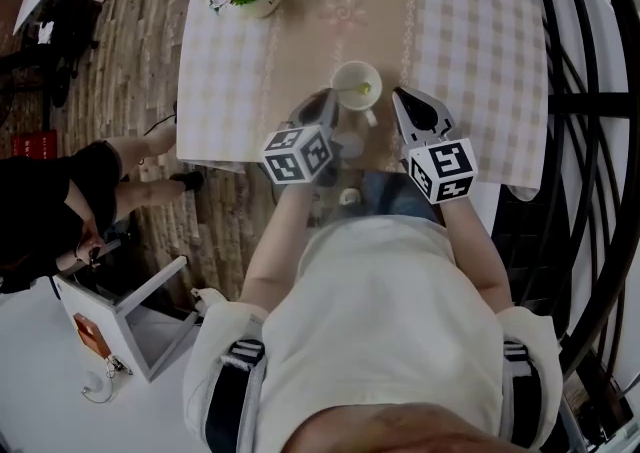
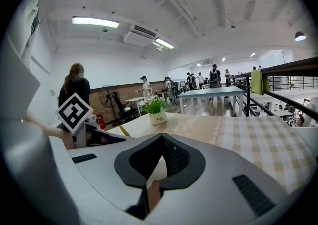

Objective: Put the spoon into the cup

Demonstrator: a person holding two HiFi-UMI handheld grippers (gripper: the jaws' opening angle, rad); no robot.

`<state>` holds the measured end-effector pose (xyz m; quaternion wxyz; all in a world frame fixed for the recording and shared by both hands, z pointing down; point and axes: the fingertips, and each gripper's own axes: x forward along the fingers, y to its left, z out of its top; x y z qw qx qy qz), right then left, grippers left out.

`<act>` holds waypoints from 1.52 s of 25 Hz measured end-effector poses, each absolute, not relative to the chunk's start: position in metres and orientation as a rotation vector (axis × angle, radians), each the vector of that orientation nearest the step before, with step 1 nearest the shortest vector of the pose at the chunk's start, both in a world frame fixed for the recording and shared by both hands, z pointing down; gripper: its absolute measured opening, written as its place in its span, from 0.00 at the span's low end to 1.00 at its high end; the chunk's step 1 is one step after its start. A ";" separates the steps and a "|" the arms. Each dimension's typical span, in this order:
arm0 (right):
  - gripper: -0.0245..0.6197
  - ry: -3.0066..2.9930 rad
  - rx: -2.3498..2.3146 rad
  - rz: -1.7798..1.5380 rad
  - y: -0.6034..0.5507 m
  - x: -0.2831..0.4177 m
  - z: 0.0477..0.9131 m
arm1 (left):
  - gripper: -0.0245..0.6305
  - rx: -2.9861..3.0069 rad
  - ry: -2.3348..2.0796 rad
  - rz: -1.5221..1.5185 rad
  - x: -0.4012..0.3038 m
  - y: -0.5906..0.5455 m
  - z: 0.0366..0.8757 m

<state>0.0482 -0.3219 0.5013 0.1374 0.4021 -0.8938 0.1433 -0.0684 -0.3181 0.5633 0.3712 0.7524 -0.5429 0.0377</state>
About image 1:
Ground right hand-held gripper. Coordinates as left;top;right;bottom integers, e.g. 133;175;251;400
391;86;480;206

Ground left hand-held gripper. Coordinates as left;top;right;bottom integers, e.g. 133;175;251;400
257;87;346;189

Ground white cup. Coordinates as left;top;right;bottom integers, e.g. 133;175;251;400
330;60;384;129

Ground person's right forearm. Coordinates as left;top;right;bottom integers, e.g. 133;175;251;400
438;198;516;315

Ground person's left forearm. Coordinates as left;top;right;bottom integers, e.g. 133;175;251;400
238;180;322;315

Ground checked tablecloth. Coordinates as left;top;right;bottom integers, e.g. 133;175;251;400
175;0;551;203

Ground person's blue jeans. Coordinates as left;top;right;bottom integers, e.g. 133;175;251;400
360;169;442;223

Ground black metal railing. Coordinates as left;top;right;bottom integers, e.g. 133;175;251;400
491;0;640;445

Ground white plastic bag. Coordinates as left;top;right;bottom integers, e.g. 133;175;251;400
190;286;229;318

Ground person's white shirt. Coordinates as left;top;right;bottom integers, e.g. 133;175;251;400
181;214;565;453

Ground white side table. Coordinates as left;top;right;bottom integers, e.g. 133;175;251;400
51;254;202;384

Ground orange box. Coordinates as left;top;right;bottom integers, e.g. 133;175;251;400
72;311;113;360

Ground black harness strap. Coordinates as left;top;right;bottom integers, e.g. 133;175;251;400
499;339;545;448
203;339;267;453

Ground tangled floor cable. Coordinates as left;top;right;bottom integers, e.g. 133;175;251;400
80;355;135;405

